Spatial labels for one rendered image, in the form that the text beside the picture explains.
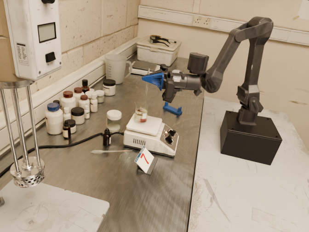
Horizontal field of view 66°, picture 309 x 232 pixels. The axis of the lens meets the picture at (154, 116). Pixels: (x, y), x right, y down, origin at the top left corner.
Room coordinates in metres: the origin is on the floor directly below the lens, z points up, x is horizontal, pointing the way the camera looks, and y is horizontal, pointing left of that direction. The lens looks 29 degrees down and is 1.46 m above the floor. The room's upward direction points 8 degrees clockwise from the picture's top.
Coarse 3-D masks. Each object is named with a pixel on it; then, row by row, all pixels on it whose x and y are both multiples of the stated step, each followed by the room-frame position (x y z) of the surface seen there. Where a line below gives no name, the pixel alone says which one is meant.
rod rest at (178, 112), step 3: (165, 102) 1.10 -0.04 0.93; (165, 105) 1.09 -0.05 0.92; (168, 105) 1.11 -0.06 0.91; (165, 108) 1.09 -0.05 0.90; (168, 108) 1.08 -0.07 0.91; (171, 108) 1.09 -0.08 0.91; (174, 108) 1.09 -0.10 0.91; (180, 108) 1.06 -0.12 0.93; (171, 111) 1.07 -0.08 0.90; (174, 111) 1.06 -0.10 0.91; (177, 111) 1.05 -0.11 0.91; (180, 111) 1.07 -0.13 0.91; (177, 114) 1.05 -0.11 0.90
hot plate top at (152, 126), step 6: (132, 120) 0.78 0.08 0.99; (150, 120) 0.80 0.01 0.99; (156, 120) 0.81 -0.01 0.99; (126, 126) 0.73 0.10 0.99; (132, 126) 0.74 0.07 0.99; (138, 126) 0.75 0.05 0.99; (144, 126) 0.75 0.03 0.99; (150, 126) 0.76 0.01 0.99; (156, 126) 0.76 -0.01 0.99; (144, 132) 0.72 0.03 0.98; (150, 132) 0.72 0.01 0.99; (156, 132) 0.72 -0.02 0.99
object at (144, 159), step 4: (144, 148) 0.69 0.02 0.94; (144, 152) 0.67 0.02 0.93; (148, 152) 0.68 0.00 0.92; (140, 156) 0.64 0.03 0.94; (144, 156) 0.65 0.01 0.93; (148, 156) 0.67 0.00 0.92; (152, 156) 0.68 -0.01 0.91; (140, 160) 0.63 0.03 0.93; (144, 160) 0.64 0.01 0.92; (148, 160) 0.65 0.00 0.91; (140, 164) 0.61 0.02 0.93; (144, 164) 0.62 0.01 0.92; (148, 164) 0.63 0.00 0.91; (144, 168) 0.61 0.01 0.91
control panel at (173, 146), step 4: (164, 128) 0.80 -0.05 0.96; (168, 128) 0.81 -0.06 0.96; (164, 132) 0.77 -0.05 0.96; (160, 136) 0.73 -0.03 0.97; (164, 136) 0.75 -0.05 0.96; (172, 136) 0.78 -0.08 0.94; (176, 136) 0.80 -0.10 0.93; (164, 140) 0.72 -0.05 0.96; (176, 140) 0.77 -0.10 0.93; (168, 144) 0.72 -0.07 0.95; (172, 144) 0.73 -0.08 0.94; (176, 144) 0.75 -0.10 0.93; (172, 148) 0.71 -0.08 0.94
